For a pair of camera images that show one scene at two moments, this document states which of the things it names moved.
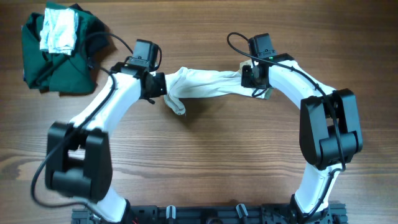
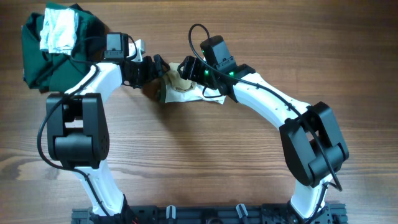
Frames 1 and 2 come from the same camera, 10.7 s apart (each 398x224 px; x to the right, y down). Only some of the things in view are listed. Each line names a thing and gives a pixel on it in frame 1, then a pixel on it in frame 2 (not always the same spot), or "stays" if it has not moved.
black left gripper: (161, 89) → (150, 74)
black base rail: (211, 213) stays
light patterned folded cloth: (59, 33) stays
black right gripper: (245, 81) → (189, 70)
